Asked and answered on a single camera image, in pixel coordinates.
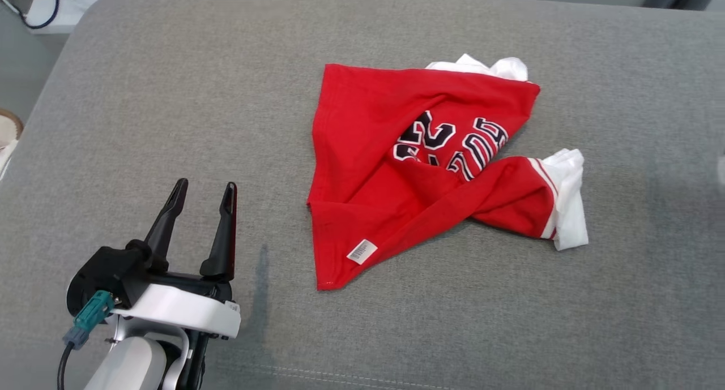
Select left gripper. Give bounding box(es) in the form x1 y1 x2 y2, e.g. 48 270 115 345
112 178 242 340

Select red jersey white sleeves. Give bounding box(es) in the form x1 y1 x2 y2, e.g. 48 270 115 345
306 53 590 292

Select grey fabric sofa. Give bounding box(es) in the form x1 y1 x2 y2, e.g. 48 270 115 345
0 0 725 390

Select beige round basket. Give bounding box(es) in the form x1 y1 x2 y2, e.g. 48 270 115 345
0 108 24 178

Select white power strip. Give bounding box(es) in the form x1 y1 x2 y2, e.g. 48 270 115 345
25 0 101 35

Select black power cable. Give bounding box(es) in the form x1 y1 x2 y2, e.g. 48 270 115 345
0 0 122 30

